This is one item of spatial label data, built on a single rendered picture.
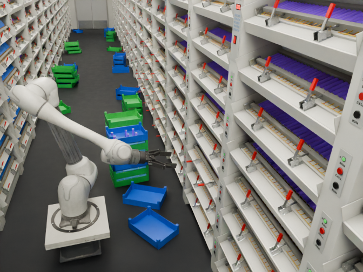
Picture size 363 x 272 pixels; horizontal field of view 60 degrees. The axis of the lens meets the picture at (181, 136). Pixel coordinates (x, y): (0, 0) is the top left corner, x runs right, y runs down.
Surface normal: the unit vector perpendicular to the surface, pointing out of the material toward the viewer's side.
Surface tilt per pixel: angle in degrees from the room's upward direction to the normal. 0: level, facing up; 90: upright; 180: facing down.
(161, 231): 0
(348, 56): 110
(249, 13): 90
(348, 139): 90
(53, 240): 0
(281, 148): 20
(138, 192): 0
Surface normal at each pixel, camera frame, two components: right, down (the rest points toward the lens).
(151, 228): 0.02, -0.89
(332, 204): -0.97, 0.09
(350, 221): -0.32, -0.80
